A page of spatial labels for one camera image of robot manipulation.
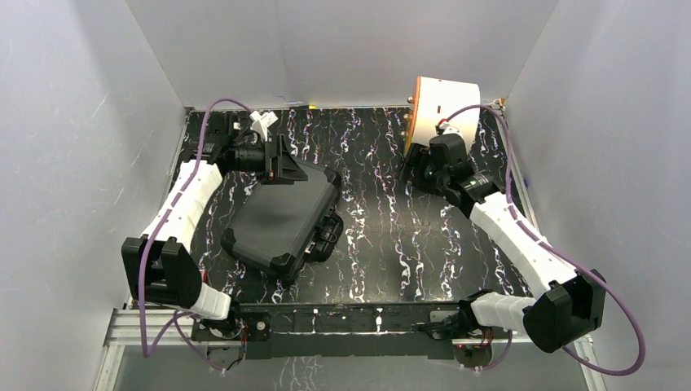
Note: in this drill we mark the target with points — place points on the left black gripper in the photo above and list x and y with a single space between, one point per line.
275 160

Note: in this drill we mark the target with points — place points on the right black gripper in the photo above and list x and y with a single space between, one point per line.
416 157

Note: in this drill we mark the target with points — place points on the black poker chip case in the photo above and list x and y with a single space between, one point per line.
282 227

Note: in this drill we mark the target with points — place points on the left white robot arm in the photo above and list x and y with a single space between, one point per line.
158 263

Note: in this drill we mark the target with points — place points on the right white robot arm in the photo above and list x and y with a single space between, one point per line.
565 303

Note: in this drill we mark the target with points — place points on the white orange cylindrical device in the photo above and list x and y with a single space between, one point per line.
436 100

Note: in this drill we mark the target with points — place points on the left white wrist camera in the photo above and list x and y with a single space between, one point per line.
261 122

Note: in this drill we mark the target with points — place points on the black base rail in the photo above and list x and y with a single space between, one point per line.
345 329

